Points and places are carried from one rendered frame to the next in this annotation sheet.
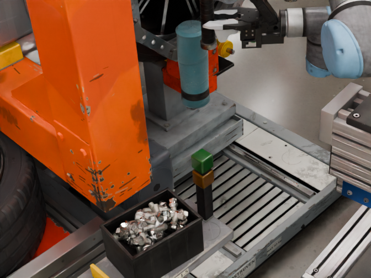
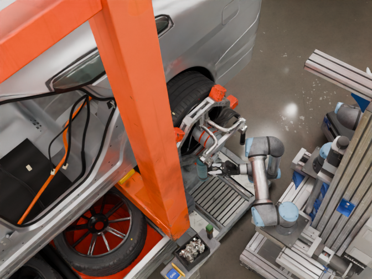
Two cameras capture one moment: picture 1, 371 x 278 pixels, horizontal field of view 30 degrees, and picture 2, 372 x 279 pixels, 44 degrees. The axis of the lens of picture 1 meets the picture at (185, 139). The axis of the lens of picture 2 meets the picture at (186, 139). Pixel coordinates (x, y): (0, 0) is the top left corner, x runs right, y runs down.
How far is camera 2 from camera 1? 1.84 m
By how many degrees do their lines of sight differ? 20
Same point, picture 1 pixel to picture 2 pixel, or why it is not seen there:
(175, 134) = (193, 174)
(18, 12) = (133, 161)
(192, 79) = (202, 175)
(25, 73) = (137, 181)
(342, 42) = (257, 220)
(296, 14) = (243, 169)
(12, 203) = (139, 235)
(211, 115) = not seen: hidden behind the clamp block
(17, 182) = (139, 225)
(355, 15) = (262, 208)
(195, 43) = (203, 167)
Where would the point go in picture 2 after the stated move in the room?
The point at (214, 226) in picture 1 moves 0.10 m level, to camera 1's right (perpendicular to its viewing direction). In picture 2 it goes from (213, 242) to (227, 240)
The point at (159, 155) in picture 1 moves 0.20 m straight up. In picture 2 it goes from (190, 201) to (187, 189)
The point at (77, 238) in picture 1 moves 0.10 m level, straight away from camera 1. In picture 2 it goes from (163, 243) to (158, 230)
